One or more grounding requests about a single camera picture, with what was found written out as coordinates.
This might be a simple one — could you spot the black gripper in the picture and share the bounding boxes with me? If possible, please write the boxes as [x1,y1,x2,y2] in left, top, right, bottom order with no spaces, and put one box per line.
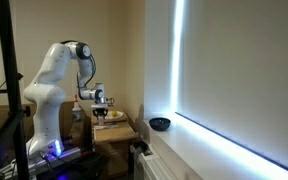
[93,107,108,126]

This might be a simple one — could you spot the spray bottle with red trigger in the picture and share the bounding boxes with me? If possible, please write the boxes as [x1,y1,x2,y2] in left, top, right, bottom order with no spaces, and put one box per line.
[71,94,84,122]

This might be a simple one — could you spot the aluminium robot base rails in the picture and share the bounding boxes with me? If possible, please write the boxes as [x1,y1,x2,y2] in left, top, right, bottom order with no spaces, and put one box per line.
[0,146,82,179]

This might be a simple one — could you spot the dark blue bowl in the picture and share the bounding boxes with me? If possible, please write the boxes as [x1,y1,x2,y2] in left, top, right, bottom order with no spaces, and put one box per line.
[148,117,172,132]

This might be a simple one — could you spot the white round plate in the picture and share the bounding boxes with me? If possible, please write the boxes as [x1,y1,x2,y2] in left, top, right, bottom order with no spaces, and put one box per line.
[104,110,124,120]

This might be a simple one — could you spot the brown leather sofa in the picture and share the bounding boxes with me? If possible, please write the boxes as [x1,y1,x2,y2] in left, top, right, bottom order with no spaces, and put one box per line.
[0,101,87,151]

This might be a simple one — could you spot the light wooden nightstand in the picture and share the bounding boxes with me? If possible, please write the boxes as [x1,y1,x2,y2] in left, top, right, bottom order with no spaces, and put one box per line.
[91,106,132,178]

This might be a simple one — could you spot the black base mat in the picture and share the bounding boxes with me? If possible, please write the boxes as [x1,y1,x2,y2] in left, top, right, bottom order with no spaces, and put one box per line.
[33,151,110,180]

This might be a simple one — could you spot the small black bundle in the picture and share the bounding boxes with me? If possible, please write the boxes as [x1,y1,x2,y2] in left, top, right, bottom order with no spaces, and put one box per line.
[132,140,150,155]

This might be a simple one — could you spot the white window sill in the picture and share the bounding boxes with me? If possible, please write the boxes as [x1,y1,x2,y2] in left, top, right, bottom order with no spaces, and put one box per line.
[143,112,288,180]

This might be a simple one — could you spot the black metal camera stand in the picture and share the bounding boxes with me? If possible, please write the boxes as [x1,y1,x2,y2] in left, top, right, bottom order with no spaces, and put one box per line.
[0,0,32,180]

